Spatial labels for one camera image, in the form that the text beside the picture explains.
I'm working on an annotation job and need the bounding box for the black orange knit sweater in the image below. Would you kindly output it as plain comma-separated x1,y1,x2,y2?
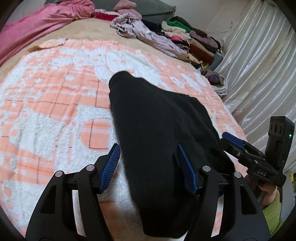
109,71,235,238

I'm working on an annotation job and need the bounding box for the right forearm green sleeve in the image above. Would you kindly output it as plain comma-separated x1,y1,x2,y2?
262,191,283,236

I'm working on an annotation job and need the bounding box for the bag of clothes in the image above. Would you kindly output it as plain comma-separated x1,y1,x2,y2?
200,69,228,98

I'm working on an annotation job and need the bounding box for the pile of folded clothes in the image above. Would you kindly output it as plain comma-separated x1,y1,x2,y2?
142,16,224,71

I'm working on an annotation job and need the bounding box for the right hand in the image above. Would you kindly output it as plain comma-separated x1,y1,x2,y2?
244,175,278,209

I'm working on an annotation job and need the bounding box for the white satin curtain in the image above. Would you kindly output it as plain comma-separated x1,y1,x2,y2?
217,1,295,150

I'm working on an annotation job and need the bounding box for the peach white patterned blanket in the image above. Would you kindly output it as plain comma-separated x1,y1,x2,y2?
1,39,245,234

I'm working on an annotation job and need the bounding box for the grey headboard cover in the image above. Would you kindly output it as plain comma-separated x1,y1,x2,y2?
45,0,177,24

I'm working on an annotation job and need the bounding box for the lilac crumpled garment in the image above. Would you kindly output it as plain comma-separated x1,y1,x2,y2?
110,13,189,61

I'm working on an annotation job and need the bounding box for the beige bed sheet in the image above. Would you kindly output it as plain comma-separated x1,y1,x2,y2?
1,18,196,79

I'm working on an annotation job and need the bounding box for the pink fluffy pillow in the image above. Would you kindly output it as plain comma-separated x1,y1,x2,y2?
113,0,142,20

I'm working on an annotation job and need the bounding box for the red garment by headboard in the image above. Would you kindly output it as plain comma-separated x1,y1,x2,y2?
93,9,120,22

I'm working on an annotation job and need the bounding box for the pink quilt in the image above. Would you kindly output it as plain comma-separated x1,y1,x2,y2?
1,1,95,64

